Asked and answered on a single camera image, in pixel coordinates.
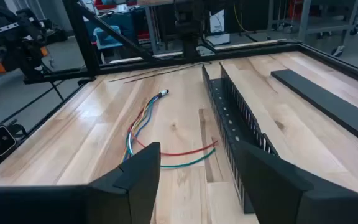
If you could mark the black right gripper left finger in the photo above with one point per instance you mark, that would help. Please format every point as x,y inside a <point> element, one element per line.
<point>135,193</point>

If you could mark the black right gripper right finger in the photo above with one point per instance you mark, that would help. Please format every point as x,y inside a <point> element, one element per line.
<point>275,193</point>

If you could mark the black duct cover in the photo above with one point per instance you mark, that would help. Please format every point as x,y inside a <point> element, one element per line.
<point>328,102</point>

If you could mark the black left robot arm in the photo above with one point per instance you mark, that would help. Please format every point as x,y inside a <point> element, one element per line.
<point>191,31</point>

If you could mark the grey wheeled metal cart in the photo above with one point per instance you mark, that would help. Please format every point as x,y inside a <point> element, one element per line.
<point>325,26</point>

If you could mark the white box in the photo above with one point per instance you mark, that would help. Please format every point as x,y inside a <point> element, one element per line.
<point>217,23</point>

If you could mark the black aluminium table frame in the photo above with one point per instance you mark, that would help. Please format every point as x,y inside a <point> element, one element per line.
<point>82,37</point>

